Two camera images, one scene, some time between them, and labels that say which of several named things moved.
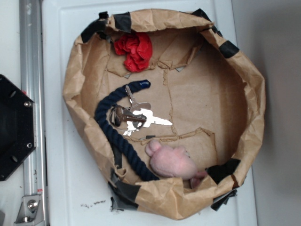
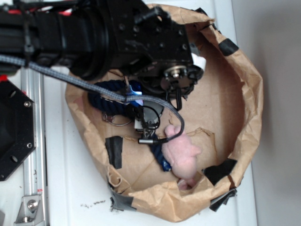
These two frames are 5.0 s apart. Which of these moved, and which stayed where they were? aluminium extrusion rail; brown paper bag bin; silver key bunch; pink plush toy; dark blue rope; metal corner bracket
Moved: dark blue rope; silver key bunch; pink plush toy
Stayed: aluminium extrusion rail; metal corner bracket; brown paper bag bin
